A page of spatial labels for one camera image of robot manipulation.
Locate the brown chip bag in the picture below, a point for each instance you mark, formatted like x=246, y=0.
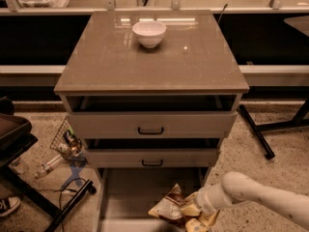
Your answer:
x=171, y=208

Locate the clear plastic bottle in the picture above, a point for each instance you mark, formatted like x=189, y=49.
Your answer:
x=49, y=166

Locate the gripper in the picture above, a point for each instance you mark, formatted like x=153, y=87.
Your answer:
x=203, y=199

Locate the wire basket with items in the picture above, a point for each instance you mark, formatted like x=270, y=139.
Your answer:
x=67, y=144

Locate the black and white sneaker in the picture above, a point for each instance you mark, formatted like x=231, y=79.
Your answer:
x=8, y=205

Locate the grey drawer cabinet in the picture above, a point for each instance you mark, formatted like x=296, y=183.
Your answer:
x=191, y=70

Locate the white ceramic bowl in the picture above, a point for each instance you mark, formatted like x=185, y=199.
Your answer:
x=149, y=33

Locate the drawer with handle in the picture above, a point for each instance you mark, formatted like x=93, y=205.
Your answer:
x=152, y=158
x=98, y=125

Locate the black stand right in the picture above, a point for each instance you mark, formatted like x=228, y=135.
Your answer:
x=300, y=119

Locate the top drawer with handle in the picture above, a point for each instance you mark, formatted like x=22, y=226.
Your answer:
x=98, y=125

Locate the blue tape cross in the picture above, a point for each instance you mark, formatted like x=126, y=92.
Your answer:
x=75, y=167

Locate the middle drawer with handle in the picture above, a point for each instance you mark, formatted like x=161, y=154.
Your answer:
x=152, y=158

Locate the open bottom drawer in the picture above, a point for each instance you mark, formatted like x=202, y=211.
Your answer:
x=127, y=194

